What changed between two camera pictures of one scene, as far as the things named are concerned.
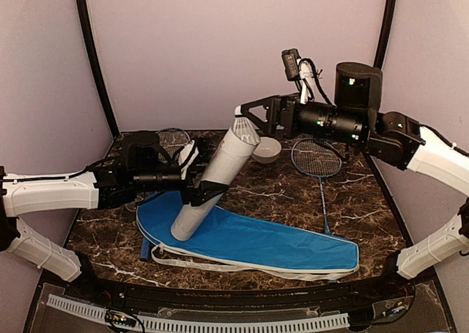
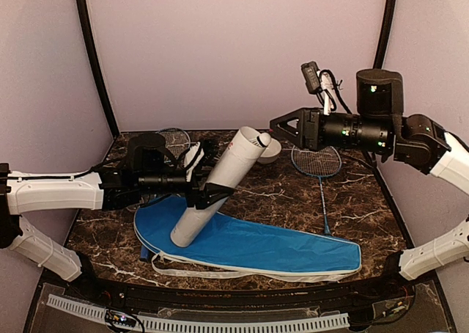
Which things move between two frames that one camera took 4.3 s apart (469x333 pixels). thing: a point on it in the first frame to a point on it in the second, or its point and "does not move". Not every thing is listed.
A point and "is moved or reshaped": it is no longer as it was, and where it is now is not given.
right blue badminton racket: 317,158 does not move
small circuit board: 119,319 does not move
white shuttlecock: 245,128 to 262,140
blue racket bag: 231,235 is moved or reshaped
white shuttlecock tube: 226,166 is moved or reshaped
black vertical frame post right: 387,30 does not move
